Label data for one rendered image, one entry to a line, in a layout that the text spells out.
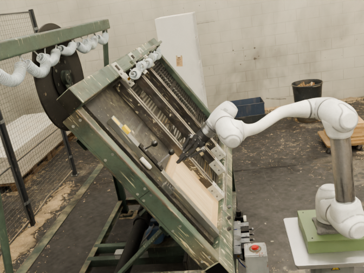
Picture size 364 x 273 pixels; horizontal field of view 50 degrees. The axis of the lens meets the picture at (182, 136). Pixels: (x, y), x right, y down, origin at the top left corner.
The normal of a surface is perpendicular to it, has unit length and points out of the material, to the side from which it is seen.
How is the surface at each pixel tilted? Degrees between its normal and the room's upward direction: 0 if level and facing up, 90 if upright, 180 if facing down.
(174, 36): 90
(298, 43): 90
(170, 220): 90
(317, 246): 90
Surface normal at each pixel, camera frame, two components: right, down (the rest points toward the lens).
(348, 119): 0.12, 0.20
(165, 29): -0.11, 0.34
